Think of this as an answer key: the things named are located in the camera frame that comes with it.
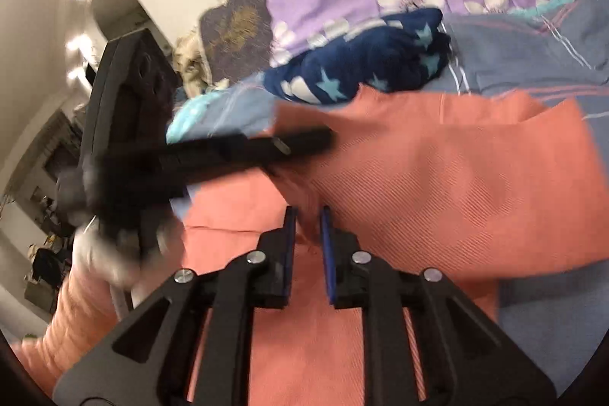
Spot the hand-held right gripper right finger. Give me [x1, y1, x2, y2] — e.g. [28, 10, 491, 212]
[320, 205, 557, 406]

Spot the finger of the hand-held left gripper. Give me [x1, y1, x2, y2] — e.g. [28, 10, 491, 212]
[162, 127, 334, 198]

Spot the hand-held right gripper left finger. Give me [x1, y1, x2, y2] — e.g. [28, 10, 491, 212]
[53, 206, 300, 406]

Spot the orange knit cloth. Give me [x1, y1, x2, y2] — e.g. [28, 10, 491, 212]
[181, 83, 609, 406]

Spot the person's left forearm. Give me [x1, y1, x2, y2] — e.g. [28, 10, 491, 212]
[10, 261, 146, 402]

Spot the person's left hand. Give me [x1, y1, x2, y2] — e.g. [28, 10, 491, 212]
[72, 213, 187, 293]

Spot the dark cabinet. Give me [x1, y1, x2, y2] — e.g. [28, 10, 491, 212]
[40, 110, 87, 200]

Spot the beige crumpled cloth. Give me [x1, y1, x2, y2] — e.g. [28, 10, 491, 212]
[172, 36, 216, 97]

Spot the dark patterned blanket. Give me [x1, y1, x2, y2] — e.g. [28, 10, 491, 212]
[198, 0, 276, 86]

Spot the navy star print cloth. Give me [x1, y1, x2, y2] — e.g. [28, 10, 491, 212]
[263, 8, 452, 105]

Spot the blue striped bedsheet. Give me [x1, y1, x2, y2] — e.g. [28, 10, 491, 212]
[166, 0, 609, 388]

